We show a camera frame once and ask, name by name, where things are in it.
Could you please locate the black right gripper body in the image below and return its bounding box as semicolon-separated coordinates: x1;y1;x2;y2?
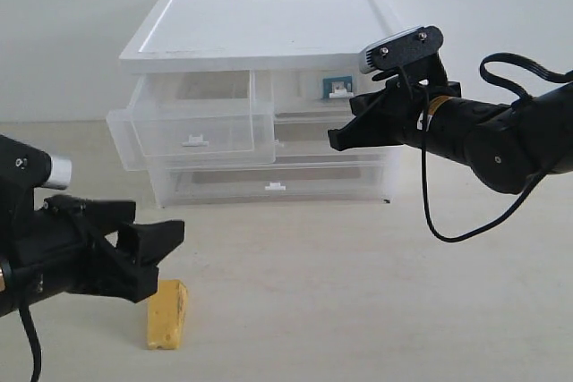
348;73;462;150

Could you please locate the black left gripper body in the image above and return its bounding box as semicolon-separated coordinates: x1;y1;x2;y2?
26;194;137;297

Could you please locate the yellow cheese wedge sponge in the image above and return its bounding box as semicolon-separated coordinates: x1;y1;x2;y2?
146;279;189;350

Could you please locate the white pill bottle blue label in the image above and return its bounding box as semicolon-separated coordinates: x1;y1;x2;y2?
322;75;354;99

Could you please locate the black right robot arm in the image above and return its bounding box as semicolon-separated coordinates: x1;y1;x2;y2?
328;73;572;194

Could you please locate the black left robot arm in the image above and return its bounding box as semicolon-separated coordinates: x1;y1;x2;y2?
1;136;184;315

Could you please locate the clear plastic container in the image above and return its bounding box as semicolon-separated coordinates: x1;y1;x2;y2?
268;120;390;164
150;157;393;207

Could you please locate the white plastic drawer cabinet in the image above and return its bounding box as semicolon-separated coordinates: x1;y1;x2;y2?
119;0;402;197

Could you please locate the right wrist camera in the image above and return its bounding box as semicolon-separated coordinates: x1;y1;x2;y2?
358;25;449;86

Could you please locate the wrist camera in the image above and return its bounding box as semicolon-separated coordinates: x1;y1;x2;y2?
1;135;73;210
358;25;449;86

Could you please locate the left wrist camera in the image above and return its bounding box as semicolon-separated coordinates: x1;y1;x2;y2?
1;135;73;210

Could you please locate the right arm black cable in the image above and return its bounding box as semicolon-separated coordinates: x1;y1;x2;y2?
398;53;573;243

